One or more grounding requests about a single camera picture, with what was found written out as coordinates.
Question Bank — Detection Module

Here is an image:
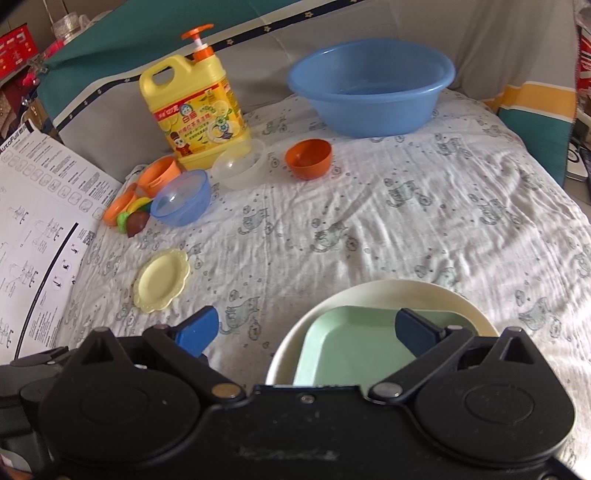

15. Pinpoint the blue translucent bowl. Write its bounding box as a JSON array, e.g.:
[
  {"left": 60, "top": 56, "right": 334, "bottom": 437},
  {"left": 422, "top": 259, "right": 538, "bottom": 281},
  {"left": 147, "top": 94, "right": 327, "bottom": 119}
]
[{"left": 150, "top": 169, "right": 212, "bottom": 228}]

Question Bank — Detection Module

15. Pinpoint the yellow detergent bottle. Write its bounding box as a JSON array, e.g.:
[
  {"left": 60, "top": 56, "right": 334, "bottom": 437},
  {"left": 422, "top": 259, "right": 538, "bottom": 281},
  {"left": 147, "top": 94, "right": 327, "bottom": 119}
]
[{"left": 139, "top": 24, "right": 252, "bottom": 171}]

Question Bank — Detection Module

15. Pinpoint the red white package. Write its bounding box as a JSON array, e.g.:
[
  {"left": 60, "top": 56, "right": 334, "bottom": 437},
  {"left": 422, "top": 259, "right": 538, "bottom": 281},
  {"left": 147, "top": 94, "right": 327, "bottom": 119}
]
[{"left": 575, "top": 23, "right": 591, "bottom": 93}]

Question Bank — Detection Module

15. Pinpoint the brown toy vegetable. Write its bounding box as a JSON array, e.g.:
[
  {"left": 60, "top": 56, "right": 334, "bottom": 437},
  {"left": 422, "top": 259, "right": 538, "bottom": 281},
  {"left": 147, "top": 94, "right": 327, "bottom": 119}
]
[{"left": 127, "top": 211, "right": 151, "bottom": 238}]

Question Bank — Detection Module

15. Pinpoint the large white plate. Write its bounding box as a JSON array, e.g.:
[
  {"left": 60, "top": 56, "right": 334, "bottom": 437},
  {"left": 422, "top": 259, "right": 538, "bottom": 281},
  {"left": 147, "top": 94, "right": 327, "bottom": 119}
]
[{"left": 265, "top": 278, "right": 500, "bottom": 386}]

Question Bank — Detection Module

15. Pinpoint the glass jar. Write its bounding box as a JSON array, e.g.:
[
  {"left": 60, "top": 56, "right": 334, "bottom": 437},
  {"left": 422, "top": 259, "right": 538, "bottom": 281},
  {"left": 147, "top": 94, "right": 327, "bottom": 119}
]
[{"left": 51, "top": 13, "right": 95, "bottom": 44}]

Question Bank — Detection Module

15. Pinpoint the orange plastic bowl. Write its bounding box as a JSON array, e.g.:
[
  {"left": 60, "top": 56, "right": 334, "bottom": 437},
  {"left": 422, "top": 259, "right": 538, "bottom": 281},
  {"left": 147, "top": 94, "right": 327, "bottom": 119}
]
[{"left": 284, "top": 139, "right": 334, "bottom": 181}]

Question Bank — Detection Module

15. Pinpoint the blue plastic basin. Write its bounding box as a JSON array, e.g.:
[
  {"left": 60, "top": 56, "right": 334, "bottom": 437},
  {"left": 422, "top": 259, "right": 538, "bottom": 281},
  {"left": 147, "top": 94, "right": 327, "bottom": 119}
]
[{"left": 287, "top": 39, "right": 456, "bottom": 138}]

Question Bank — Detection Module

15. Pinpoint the white instruction sheet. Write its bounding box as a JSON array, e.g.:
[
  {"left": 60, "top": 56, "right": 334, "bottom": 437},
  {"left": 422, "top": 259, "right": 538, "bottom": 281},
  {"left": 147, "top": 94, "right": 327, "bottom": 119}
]
[{"left": 0, "top": 121, "right": 123, "bottom": 365}]

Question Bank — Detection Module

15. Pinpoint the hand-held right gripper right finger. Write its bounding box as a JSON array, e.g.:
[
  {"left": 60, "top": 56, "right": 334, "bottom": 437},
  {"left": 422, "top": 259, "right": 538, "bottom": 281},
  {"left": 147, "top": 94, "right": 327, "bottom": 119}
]
[{"left": 367, "top": 308, "right": 537, "bottom": 402}]

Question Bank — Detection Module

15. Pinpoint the teal grey sofa cover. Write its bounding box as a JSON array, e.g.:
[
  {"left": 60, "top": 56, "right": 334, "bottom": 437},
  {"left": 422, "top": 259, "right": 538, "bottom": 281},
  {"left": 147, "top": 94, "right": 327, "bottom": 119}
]
[{"left": 37, "top": 0, "right": 578, "bottom": 181}]

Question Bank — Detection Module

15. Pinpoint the green square plate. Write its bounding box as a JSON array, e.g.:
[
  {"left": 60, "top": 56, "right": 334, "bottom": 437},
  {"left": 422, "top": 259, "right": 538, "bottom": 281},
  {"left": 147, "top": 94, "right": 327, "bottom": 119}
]
[{"left": 293, "top": 305, "right": 478, "bottom": 386}]

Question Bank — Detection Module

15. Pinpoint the orange toy lid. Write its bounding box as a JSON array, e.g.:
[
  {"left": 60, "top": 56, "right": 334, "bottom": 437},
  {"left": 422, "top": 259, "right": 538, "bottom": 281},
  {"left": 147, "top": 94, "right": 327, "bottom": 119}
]
[{"left": 102, "top": 183, "right": 139, "bottom": 227}]

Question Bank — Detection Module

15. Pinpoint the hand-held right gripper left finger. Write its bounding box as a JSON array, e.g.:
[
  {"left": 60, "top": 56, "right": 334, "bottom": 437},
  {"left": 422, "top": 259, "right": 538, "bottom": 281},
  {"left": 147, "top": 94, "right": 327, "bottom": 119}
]
[{"left": 71, "top": 305, "right": 246, "bottom": 405}]

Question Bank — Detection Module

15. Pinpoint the orange toy pot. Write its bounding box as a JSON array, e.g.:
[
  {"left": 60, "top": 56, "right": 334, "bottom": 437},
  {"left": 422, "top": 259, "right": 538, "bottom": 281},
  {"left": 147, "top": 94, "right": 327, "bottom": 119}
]
[{"left": 137, "top": 156, "right": 183, "bottom": 198}]

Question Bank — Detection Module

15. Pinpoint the white printed blanket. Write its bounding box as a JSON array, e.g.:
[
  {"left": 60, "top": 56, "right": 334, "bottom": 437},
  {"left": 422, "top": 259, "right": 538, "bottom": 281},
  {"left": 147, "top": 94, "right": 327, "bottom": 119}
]
[{"left": 55, "top": 88, "right": 591, "bottom": 480}]

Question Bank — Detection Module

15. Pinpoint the white black box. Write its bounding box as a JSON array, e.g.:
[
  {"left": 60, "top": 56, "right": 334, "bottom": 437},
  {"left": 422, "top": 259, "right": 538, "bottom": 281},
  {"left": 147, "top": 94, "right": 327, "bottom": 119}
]
[{"left": 566, "top": 138, "right": 591, "bottom": 182}]

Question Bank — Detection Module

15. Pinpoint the red cardboard box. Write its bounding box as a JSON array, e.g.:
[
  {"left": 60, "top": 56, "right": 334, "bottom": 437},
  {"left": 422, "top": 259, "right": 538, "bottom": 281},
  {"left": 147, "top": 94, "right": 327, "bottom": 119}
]
[{"left": 0, "top": 25, "right": 40, "bottom": 81}]

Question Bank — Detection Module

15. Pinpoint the yellow flower-shaped plate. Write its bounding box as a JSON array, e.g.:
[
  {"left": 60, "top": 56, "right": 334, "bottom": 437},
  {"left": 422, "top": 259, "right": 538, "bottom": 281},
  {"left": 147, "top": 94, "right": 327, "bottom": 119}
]
[{"left": 133, "top": 248, "right": 191, "bottom": 315}]

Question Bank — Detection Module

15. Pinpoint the clear plastic bowl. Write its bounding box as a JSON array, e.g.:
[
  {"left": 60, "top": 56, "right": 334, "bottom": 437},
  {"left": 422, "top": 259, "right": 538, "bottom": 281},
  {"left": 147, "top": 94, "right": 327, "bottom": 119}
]
[{"left": 211, "top": 138, "right": 267, "bottom": 190}]

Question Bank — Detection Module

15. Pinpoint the striped cushion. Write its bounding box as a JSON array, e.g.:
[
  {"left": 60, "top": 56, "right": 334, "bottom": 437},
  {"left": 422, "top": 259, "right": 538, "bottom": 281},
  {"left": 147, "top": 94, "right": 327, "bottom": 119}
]
[{"left": 496, "top": 80, "right": 578, "bottom": 185}]

